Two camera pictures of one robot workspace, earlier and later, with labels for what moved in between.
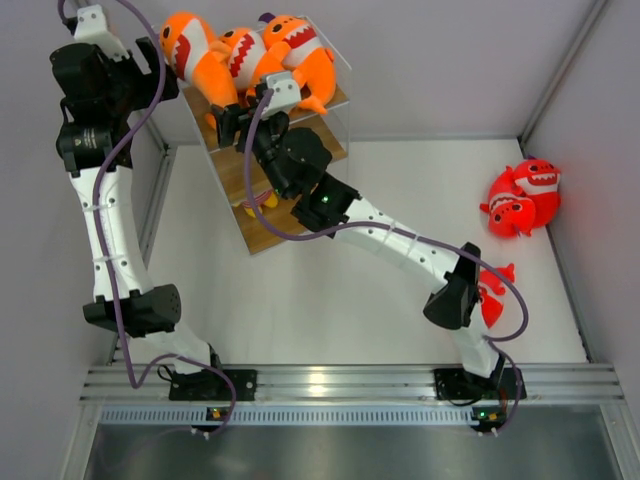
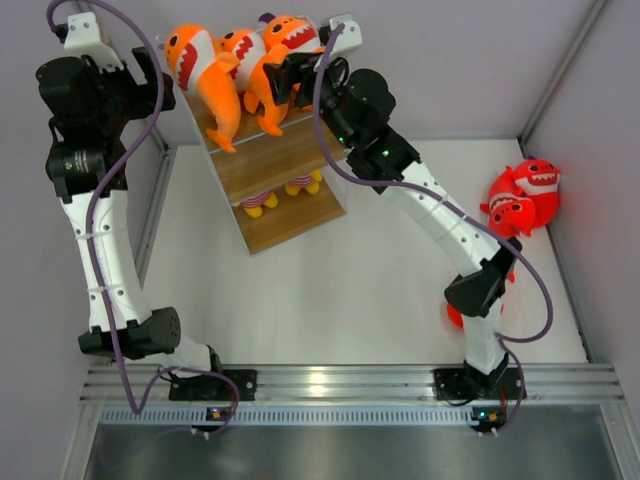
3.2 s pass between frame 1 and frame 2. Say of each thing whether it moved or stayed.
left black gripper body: stayed
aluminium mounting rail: stayed
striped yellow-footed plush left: stayed
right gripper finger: moved
